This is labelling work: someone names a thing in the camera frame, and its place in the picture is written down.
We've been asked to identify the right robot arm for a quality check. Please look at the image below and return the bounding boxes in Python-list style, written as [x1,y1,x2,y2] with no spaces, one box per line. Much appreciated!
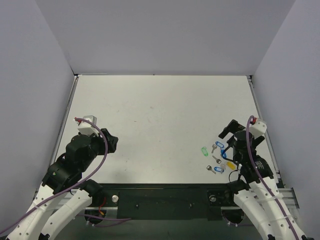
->
[219,115,309,240]

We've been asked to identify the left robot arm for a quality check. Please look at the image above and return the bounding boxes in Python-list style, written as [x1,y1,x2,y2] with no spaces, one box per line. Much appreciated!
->
[6,128,119,240]

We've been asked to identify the solid blue key tag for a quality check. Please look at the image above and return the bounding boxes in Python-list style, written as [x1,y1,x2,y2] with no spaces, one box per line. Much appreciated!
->
[220,148,227,159]

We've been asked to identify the blue key tag with window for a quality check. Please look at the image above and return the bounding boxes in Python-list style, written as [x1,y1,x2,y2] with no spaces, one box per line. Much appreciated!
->
[215,141,225,149]

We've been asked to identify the silver key beside tags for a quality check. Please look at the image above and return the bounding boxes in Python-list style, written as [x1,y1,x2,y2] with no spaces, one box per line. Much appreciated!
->
[211,144,217,154]

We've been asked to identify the loose silver key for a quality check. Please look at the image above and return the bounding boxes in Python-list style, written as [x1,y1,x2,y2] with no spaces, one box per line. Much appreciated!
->
[212,155,222,164]

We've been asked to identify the silver key with blue tag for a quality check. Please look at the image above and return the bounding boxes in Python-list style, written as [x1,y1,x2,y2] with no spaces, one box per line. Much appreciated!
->
[206,165,216,174]

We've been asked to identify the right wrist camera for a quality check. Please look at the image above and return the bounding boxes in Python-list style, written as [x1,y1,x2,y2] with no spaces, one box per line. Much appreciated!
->
[249,117,267,138]

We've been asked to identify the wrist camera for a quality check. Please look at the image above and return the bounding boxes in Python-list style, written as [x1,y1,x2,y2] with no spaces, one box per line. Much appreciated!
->
[74,115,99,136]
[249,117,267,138]

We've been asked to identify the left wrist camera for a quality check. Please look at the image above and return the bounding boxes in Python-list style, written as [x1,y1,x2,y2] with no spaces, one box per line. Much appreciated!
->
[74,115,99,136]

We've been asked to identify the aluminium frame rail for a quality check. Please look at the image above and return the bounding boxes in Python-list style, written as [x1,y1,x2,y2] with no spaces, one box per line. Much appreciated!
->
[246,75,281,178]

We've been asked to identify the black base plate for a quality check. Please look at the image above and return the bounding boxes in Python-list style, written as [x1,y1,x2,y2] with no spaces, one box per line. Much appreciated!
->
[84,183,245,224]

